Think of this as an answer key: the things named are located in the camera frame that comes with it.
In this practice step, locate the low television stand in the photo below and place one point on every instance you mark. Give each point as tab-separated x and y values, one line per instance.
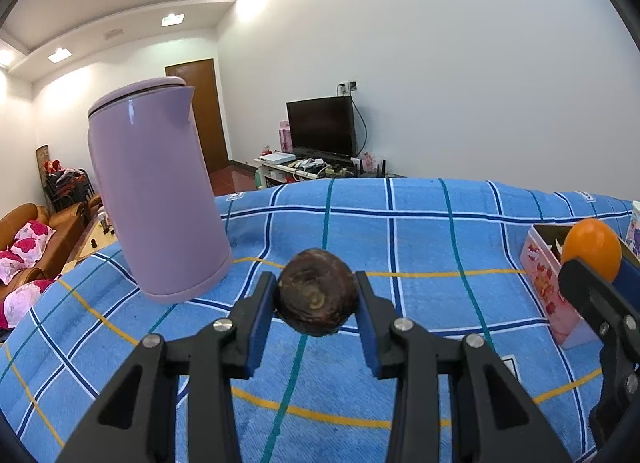
325	170

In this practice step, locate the rectangular ceiling light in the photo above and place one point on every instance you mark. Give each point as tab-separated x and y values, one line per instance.
59	55
5	58

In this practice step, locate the blue plaid blanket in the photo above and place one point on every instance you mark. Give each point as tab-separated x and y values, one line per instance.
400	243

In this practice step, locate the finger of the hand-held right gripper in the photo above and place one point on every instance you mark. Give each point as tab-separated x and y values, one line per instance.
587	288
629	270

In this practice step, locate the brown wooden door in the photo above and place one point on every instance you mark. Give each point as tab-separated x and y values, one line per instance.
207	113

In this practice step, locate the pink floral cushion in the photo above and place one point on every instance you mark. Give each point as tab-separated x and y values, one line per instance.
25	303
32	233
12	259

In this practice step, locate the dark chair with red clothes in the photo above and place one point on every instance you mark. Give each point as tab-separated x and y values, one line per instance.
65	183

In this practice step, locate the black television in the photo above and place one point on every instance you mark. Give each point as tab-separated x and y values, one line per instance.
321	127

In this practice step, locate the white mug with purple print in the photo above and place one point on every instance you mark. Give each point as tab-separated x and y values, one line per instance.
634	233

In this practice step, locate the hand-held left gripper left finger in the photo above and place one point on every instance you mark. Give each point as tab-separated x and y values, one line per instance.
260	333

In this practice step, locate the square ceiling light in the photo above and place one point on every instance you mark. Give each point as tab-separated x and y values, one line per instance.
172	19

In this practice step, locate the small orange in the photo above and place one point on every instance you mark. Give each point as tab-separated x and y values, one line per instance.
592	248

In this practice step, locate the purple electric kettle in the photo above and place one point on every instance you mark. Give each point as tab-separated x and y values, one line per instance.
155	193

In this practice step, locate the ceiling air vent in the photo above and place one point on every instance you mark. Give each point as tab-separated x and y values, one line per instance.
114	34

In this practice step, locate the pink tin box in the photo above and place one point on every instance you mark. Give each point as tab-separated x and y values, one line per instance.
542	283

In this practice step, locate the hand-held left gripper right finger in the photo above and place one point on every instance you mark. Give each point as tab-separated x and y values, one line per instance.
369	338

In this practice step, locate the wooden coffee table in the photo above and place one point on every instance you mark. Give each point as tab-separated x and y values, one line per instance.
95	243

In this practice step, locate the wall power socket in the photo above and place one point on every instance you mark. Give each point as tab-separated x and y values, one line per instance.
348	87

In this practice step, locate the white set-top box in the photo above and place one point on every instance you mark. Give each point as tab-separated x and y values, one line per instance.
275	159

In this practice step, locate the brown leather sofa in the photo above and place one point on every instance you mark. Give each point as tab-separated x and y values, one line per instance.
55	228

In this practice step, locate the brown taro root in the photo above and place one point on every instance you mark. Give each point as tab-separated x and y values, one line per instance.
316	290

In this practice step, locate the black router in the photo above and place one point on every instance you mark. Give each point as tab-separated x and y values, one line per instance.
381	167

